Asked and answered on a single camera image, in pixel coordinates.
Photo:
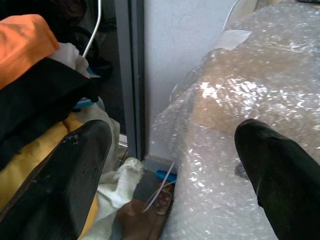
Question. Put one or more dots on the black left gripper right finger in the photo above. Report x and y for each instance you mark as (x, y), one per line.
(282, 175)

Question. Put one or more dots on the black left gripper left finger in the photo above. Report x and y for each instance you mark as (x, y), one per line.
(62, 180)

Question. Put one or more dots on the yellow cloth garment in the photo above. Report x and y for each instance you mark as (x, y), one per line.
(30, 160)

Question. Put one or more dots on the cream white woven sack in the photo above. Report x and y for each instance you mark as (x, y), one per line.
(120, 185)

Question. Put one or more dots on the black cloth garment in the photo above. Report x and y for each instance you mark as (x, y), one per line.
(42, 100)

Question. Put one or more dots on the bubble wrapped cardboard package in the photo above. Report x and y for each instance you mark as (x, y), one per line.
(240, 100)

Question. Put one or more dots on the brown shoe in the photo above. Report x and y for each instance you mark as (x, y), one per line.
(147, 215)

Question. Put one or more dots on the blue plastic object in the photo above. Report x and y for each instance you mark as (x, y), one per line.
(166, 176)

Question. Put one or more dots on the orange cloth garment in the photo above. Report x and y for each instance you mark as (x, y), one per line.
(21, 47)

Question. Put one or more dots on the grey metal door frame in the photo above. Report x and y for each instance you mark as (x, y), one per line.
(131, 77)

